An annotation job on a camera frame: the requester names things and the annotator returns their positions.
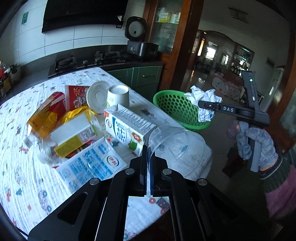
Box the green kitchen cabinet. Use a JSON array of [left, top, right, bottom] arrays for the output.
[[107, 66, 163, 102]]

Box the black rice cooker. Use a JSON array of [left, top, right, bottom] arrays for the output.
[[125, 16, 159, 58]]

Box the white paper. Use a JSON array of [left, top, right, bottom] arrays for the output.
[[184, 85, 223, 123]]

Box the wooden glass cabinet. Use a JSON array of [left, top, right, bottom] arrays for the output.
[[143, 0, 204, 91]]

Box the green plastic basket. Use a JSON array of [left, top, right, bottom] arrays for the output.
[[153, 90, 211, 133]]

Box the grey knitted gloved hand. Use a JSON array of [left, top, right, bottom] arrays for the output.
[[236, 124, 278, 171]]

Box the clear plastic dome lid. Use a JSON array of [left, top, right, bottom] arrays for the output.
[[149, 125, 212, 181]]

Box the blue white milk carton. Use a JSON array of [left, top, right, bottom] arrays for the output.
[[56, 138, 127, 193]]

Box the black range hood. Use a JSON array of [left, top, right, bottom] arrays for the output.
[[42, 0, 128, 33]]

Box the red cartoon paper cup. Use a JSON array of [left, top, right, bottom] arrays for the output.
[[65, 85, 89, 111]]

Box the cartoon print tablecloth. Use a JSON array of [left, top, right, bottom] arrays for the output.
[[0, 67, 213, 241]]

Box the orange drink plastic bottle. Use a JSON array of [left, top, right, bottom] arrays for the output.
[[23, 91, 66, 148]]

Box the white plastic lid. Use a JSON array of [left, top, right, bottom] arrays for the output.
[[86, 81, 111, 114]]

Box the white refrigerator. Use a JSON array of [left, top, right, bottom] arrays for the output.
[[260, 67, 285, 112]]

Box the clear bottle yellow label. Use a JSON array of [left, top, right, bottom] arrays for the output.
[[36, 110, 103, 165]]

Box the black gas stove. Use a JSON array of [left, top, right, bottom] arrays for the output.
[[48, 50, 130, 78]]

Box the tall milk carton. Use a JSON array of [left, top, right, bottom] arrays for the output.
[[104, 104, 156, 156]]

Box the polka dot play tent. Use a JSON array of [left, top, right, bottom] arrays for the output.
[[212, 77, 242, 100]]

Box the red sauce bottle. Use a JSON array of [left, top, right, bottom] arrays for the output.
[[0, 61, 6, 80]]

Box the white paper cup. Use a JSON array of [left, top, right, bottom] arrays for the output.
[[106, 85, 130, 108]]

